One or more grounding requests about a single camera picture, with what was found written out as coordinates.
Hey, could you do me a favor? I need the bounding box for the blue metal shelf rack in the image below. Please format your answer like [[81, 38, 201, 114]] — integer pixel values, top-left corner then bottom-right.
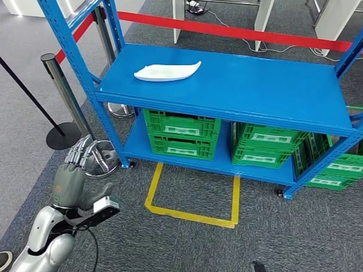
[[37, 0, 363, 200]]

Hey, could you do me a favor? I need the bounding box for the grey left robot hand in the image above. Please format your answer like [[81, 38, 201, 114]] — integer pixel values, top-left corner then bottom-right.
[[52, 134, 114, 211]]

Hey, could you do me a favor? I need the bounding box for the grey white-soled shoe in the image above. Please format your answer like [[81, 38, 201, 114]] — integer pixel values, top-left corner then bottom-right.
[[0, 250, 14, 272]]

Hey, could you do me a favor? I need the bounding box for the yellow floor marking tape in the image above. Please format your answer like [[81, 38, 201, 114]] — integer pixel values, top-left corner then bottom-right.
[[144, 162, 241, 230]]

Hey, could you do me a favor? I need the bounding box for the chrome stanchion post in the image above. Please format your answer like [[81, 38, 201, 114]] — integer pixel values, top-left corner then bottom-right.
[[40, 53, 120, 179], [92, 5, 135, 119]]

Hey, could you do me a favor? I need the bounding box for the red barrier belt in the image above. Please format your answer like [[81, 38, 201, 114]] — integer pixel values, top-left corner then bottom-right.
[[55, 14, 94, 65], [117, 11, 363, 53]]

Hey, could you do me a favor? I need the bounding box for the black stanchion post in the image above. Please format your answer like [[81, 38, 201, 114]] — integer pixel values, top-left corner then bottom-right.
[[0, 56, 82, 151]]

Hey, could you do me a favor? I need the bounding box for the white power cable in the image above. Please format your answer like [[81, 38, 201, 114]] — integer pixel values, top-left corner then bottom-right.
[[205, 9, 363, 63]]

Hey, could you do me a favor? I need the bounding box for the white curved plastic part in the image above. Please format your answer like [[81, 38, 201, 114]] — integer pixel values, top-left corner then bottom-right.
[[133, 61, 202, 83]]

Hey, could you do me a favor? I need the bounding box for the white display plinth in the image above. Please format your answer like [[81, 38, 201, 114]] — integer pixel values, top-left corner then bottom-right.
[[10, 0, 94, 19]]

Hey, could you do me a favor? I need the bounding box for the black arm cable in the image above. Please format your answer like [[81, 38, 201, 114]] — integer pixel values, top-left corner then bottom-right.
[[75, 227, 100, 272]]

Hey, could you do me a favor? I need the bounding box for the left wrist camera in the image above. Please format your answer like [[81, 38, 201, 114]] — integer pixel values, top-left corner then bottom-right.
[[63, 195, 121, 228]]

